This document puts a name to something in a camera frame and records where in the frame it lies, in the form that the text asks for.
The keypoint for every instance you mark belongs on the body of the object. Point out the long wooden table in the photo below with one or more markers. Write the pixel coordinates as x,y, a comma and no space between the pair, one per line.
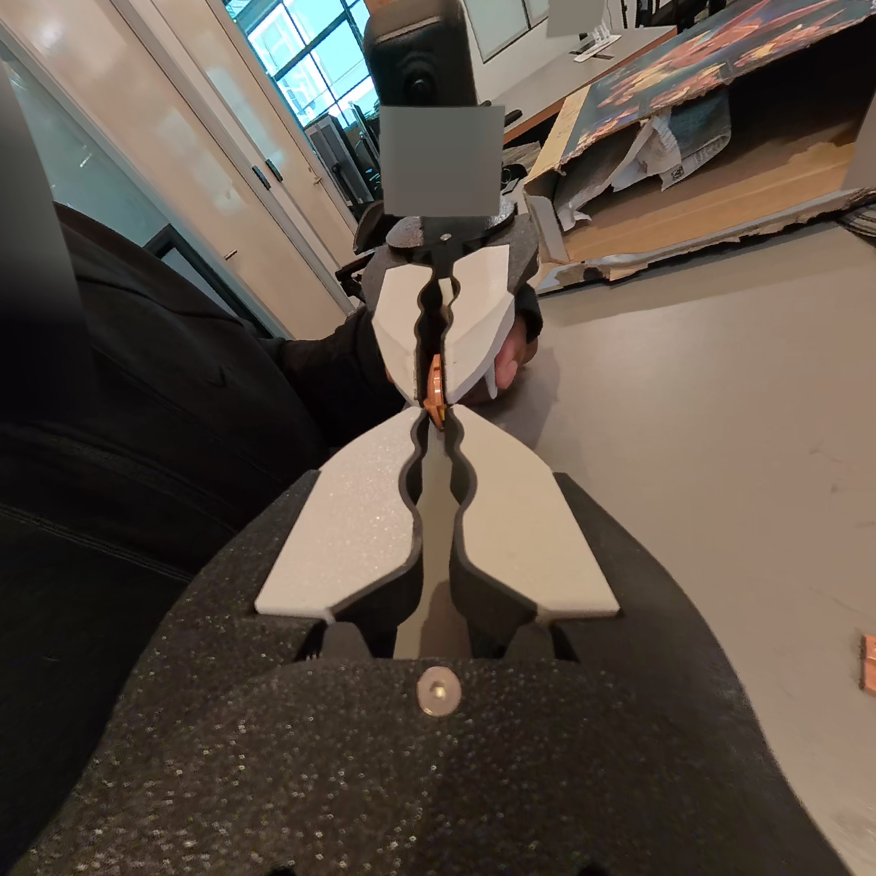
575,82

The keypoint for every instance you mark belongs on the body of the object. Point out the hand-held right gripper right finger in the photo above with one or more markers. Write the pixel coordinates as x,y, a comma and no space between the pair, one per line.
534,534

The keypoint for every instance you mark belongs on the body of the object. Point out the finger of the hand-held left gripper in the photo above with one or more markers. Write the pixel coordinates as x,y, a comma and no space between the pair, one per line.
397,322
482,308

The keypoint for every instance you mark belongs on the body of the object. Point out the brown curved brick piece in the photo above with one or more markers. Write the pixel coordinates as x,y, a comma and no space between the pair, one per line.
435,390

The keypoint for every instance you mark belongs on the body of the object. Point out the grey desk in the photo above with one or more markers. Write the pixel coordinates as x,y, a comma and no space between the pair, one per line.
712,438

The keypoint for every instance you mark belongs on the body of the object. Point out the white cabinet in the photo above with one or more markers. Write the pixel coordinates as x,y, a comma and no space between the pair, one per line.
178,151

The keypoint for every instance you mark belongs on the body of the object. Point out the clear plastic bag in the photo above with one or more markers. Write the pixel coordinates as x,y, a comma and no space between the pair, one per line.
657,158

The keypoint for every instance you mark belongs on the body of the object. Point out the cardboard box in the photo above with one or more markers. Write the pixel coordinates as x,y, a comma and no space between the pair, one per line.
712,178

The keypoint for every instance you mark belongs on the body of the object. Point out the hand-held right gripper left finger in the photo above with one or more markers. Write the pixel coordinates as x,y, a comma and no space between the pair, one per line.
342,534

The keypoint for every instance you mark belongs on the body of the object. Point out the person's left hand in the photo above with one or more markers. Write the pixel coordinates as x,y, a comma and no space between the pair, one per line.
509,363

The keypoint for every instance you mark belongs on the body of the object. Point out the small brown brick plate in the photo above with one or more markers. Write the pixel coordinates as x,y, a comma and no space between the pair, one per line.
869,664

